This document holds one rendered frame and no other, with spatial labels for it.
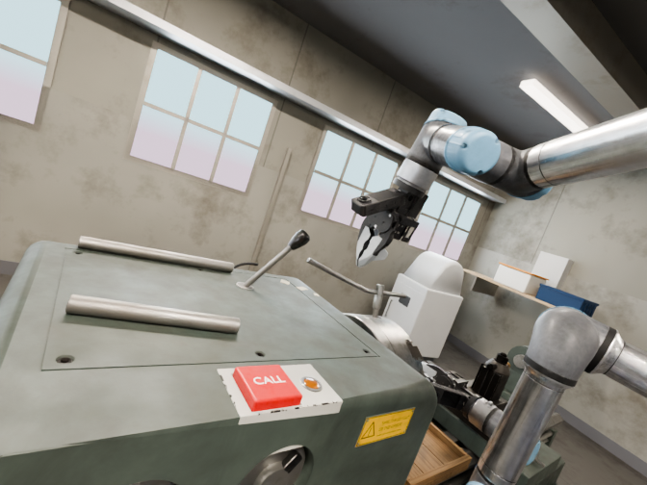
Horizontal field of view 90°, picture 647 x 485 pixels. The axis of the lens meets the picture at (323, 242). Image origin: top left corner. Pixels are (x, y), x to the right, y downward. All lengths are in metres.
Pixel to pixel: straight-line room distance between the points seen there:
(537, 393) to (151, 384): 0.71
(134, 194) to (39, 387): 3.19
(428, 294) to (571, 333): 3.25
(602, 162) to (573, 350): 0.39
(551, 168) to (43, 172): 3.48
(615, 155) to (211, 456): 0.59
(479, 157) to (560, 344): 0.42
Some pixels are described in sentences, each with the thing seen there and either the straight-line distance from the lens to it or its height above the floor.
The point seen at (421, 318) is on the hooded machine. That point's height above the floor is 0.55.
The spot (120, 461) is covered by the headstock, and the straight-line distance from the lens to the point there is 0.34.
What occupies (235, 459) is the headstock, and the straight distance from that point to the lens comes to 0.39.
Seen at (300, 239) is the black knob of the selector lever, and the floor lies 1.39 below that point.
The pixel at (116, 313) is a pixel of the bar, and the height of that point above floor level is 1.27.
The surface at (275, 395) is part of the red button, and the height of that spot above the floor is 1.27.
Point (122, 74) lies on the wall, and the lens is 3.53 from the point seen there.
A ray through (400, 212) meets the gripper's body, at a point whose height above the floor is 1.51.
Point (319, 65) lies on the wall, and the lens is 3.91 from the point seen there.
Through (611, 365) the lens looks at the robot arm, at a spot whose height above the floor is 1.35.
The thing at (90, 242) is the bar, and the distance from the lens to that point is 0.70.
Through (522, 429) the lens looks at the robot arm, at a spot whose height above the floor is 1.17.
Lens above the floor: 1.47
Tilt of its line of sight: 7 degrees down
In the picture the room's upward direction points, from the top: 19 degrees clockwise
